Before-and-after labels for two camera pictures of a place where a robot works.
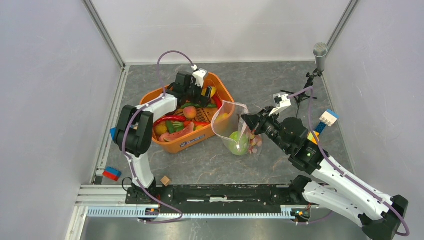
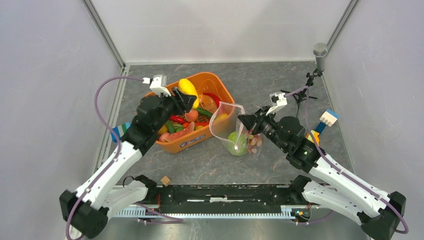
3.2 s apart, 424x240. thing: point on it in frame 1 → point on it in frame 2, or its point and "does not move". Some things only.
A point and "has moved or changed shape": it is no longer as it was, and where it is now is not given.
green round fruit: (239, 142) does not move
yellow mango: (213, 91) has moved or changed shape
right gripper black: (253, 120) does not move
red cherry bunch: (256, 142) does not move
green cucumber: (197, 105) → (204, 112)
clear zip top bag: (228, 124) does not move
